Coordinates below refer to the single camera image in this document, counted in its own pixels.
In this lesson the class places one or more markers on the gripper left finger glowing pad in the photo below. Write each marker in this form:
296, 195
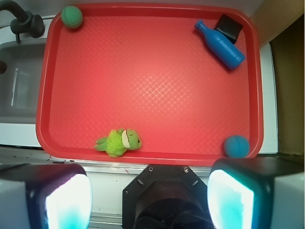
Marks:
57, 196

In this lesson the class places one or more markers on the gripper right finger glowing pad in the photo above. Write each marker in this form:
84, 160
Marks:
257, 193

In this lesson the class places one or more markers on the blue textured ball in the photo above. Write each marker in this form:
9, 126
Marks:
236, 146

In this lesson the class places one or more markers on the green textured ball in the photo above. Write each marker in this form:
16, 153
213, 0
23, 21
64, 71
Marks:
71, 17

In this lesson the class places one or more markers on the green plush toy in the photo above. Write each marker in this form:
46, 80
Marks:
117, 142

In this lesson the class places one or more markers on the grey sink basin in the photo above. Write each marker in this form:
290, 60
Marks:
19, 84

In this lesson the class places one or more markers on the blue plastic bottle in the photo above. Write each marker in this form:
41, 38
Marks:
227, 52

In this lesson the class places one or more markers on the red plastic tray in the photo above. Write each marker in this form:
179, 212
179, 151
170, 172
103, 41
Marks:
145, 67

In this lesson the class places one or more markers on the black square block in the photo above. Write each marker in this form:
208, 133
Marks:
229, 27

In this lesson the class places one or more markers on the black faucet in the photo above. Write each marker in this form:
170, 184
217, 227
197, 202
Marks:
24, 22

